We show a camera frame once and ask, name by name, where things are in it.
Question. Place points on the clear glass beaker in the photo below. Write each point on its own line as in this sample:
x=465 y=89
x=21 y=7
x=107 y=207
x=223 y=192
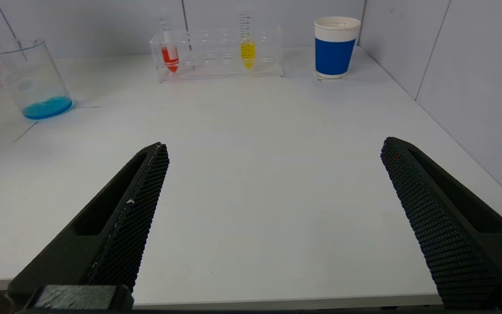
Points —
x=46 y=107

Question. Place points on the blue sleeved white paper cup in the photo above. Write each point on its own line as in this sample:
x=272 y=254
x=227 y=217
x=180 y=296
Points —
x=334 y=54

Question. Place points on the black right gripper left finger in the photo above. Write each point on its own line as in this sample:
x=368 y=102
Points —
x=120 y=235

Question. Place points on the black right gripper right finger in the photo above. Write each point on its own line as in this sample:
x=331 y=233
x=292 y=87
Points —
x=442 y=226

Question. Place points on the red pigment test tube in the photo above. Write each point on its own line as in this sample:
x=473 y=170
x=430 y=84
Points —
x=170 y=56

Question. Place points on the yellow pigment test tube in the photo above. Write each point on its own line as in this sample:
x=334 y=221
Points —
x=248 y=52

